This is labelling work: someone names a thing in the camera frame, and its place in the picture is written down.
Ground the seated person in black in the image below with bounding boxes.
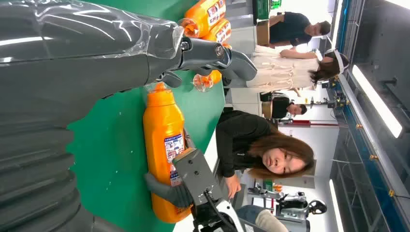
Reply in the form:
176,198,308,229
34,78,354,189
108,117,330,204
260,92,308,120

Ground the standing person in black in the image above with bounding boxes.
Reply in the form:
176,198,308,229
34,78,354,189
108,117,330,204
268,11,332,48

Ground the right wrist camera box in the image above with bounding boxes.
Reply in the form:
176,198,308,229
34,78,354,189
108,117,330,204
172,147,224,206

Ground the orange detergent bottle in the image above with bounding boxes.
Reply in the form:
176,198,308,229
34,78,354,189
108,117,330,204
192,70,222,92
202,18,232,49
178,0,227,39

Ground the green table mat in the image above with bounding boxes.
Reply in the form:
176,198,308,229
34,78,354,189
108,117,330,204
65,0,226,232

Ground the seated person at laptop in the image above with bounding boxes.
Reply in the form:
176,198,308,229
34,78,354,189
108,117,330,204
215,110,316,200

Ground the person in pale clothing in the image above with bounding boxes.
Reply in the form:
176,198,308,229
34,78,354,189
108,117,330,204
224,44,351,94

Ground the brown cardboard box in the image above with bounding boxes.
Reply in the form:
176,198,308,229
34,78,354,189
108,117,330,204
256,19,271,46

